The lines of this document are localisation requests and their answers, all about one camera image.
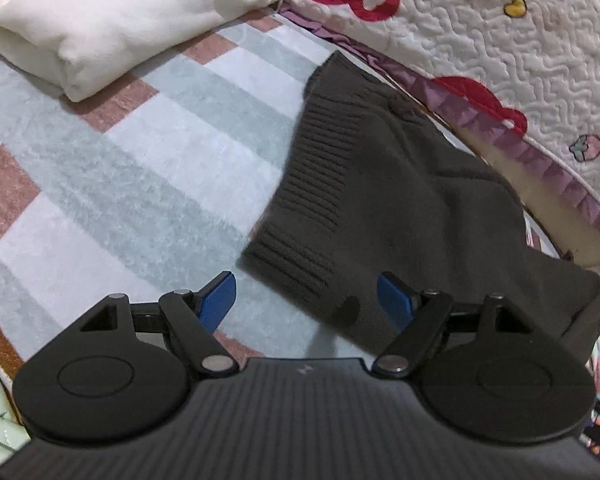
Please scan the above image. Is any checkered dog print blanket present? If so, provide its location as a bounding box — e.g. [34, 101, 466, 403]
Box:
[0, 6, 566, 386]

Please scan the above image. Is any white folded garment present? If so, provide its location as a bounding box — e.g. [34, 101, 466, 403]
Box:
[0, 0, 278, 102]

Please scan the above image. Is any white quilt with red bears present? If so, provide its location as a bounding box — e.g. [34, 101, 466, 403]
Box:
[288, 0, 600, 233]

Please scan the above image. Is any dark brown knit sweater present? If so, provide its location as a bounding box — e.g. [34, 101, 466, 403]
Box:
[242, 53, 600, 361]

